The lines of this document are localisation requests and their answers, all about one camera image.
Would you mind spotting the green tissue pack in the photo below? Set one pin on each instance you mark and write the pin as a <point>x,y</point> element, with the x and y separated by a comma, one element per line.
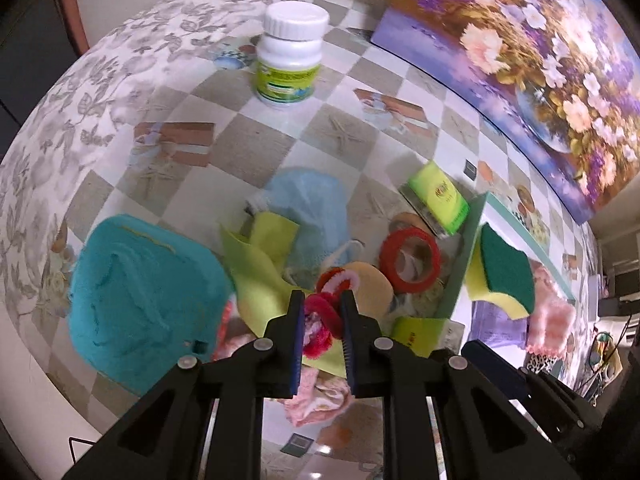
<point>436,200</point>
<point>424,335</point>

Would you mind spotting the purple cloth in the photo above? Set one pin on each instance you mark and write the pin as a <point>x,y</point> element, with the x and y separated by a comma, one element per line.
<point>491,325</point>

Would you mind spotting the teal-rimmed white tray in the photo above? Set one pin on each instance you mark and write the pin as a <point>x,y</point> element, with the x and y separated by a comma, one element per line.
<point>486,208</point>

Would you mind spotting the checkered patterned tablecloth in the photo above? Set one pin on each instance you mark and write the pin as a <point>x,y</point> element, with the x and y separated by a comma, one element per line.
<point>148,123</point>

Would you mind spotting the light blue face mask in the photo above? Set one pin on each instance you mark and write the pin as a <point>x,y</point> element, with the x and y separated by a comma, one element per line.
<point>317,204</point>

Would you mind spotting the green yellow scrub sponge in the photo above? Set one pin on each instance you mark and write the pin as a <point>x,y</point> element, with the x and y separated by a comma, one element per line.
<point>500,274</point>

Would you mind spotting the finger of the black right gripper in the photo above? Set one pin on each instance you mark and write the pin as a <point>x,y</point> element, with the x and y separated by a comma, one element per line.
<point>508,379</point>

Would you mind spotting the floral painting canvas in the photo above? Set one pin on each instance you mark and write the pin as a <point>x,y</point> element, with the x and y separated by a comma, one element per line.
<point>559,78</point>

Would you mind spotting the yellow-green cloth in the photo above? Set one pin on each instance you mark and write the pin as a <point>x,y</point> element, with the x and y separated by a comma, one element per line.
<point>256,263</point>

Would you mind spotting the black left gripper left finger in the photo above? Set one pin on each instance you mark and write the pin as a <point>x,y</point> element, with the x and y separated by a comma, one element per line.
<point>204,420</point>

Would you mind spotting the white pill bottle green label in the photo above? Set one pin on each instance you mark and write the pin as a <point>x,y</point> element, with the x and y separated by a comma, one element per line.
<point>289,51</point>

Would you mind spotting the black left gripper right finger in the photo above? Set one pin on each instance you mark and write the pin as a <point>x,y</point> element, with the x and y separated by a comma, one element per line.
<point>442,417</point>

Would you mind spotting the pink crumpled cloth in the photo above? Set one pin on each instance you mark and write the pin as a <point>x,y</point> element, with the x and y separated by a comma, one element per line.
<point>320,396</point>

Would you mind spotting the tan round sponge puff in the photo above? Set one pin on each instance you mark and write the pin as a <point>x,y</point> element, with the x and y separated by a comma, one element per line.
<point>374,294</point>

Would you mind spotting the black white patterned scrunchie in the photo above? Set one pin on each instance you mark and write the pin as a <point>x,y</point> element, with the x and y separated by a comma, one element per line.
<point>537,363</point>

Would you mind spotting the pink white fluffy cloth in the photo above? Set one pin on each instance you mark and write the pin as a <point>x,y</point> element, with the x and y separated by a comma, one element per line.
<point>553,318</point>

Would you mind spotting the teal plastic toy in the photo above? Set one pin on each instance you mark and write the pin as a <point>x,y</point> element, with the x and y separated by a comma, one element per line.
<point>142,297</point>

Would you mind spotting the red pink fluffy scrunchie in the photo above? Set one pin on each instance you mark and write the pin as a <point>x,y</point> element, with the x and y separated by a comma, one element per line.
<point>323,322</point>

